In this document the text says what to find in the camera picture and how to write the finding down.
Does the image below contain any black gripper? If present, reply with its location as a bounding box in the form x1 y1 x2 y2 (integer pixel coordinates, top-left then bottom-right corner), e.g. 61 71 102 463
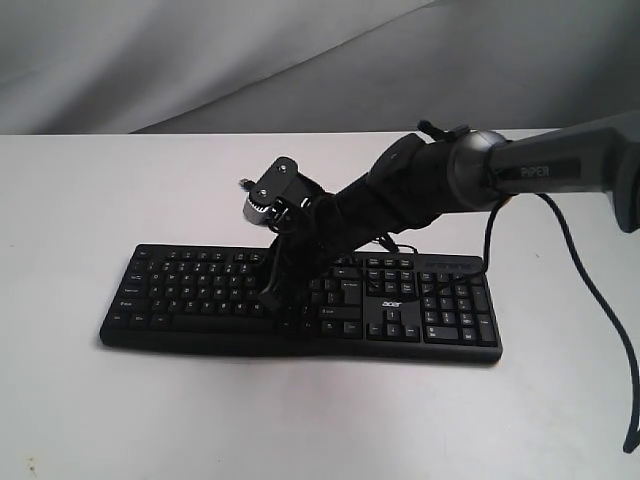
258 194 380 310

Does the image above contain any black Acer keyboard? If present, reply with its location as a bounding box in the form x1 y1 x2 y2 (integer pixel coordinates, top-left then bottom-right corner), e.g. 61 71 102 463
99 244 503 364

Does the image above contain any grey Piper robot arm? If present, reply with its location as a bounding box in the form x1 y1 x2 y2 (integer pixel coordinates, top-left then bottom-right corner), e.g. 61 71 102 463
243 111 639 311

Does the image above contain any grey backdrop cloth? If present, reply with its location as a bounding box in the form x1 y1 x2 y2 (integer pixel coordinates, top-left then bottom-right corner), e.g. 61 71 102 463
1 1 639 134

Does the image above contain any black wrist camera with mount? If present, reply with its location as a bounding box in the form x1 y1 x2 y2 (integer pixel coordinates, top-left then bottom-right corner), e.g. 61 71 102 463
240 156 324 233

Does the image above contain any black USB cable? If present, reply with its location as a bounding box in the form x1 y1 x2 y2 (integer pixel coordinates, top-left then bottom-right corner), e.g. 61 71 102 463
236 176 420 256

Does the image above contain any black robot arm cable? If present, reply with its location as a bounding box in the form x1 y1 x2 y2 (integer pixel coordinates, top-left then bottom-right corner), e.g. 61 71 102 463
479 192 640 454

